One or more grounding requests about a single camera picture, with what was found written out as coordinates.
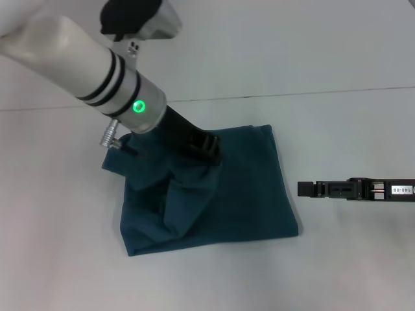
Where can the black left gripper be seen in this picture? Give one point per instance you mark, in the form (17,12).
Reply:
(178,129)

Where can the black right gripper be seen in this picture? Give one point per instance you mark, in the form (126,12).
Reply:
(389,189)

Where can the teal FREE print t-shirt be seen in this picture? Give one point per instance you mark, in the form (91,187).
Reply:
(227,194)

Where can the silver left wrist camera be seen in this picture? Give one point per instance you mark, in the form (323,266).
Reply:
(142,19)

